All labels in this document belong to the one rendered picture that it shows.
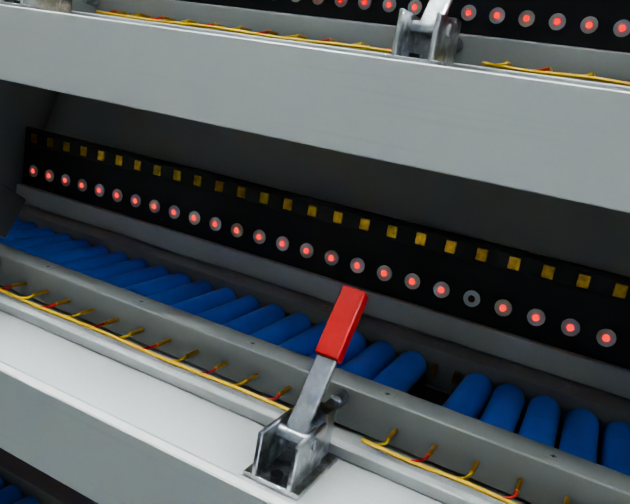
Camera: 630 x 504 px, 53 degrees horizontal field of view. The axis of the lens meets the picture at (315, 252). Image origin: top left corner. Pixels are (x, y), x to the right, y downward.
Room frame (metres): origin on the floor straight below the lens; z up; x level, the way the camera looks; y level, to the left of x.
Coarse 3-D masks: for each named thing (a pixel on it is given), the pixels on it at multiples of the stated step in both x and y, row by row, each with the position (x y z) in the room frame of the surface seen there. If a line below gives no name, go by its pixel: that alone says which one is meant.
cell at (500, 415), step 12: (504, 384) 0.37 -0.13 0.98; (492, 396) 0.36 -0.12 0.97; (504, 396) 0.36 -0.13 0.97; (516, 396) 0.36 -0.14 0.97; (492, 408) 0.34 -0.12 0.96; (504, 408) 0.34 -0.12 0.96; (516, 408) 0.35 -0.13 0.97; (492, 420) 0.32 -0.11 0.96; (504, 420) 0.33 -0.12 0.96; (516, 420) 0.34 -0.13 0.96
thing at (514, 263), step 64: (64, 192) 0.56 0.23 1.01; (128, 192) 0.53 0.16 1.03; (192, 192) 0.50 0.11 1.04; (256, 192) 0.47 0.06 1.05; (320, 256) 0.45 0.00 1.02; (384, 256) 0.43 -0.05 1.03; (448, 256) 0.41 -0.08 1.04; (512, 256) 0.39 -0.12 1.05; (512, 320) 0.40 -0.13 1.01; (576, 320) 0.38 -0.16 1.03
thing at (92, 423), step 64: (192, 256) 0.50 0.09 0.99; (256, 256) 0.48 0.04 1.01; (0, 320) 0.39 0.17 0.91; (64, 320) 0.41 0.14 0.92; (448, 320) 0.41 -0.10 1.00; (0, 384) 0.34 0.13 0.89; (64, 384) 0.33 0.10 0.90; (128, 384) 0.34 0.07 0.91; (64, 448) 0.32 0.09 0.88; (128, 448) 0.30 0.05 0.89; (192, 448) 0.29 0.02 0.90
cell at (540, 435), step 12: (540, 396) 0.37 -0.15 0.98; (528, 408) 0.36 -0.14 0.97; (540, 408) 0.35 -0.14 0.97; (552, 408) 0.35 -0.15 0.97; (528, 420) 0.34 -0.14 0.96; (540, 420) 0.33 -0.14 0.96; (552, 420) 0.34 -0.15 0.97; (528, 432) 0.32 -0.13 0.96; (540, 432) 0.32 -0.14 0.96; (552, 432) 0.33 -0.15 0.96; (552, 444) 0.32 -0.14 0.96
